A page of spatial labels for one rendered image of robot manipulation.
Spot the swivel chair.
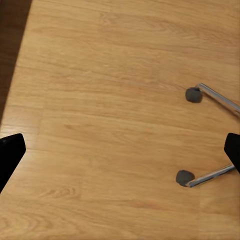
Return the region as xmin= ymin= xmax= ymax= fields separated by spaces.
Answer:
xmin=176 ymin=83 xmax=240 ymax=188

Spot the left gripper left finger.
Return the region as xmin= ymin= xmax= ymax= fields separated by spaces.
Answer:
xmin=0 ymin=133 xmax=26 ymax=193

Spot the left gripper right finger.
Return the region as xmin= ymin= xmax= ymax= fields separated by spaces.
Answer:
xmin=224 ymin=132 xmax=240 ymax=173

